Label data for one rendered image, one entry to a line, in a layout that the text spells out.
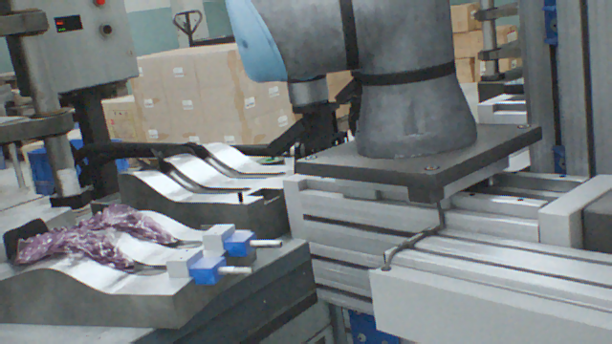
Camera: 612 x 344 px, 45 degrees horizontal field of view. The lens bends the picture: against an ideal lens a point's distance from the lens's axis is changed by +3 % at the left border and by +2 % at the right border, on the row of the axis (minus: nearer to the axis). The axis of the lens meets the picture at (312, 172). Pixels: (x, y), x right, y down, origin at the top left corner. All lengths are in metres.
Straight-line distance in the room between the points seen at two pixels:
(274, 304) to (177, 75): 4.41
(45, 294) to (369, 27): 0.67
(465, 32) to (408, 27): 7.31
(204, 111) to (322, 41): 4.72
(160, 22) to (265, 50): 8.71
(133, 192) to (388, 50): 0.84
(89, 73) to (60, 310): 1.06
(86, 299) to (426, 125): 0.59
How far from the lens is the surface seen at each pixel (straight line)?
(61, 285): 1.18
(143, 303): 1.10
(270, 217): 1.36
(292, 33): 0.83
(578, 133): 0.95
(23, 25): 1.90
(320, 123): 1.31
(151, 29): 9.45
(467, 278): 0.73
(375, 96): 0.87
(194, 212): 1.42
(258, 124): 5.40
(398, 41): 0.84
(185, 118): 5.72
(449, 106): 0.86
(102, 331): 1.15
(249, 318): 1.32
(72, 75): 2.12
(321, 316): 1.50
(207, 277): 1.10
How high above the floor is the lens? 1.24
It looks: 14 degrees down
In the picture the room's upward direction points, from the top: 9 degrees counter-clockwise
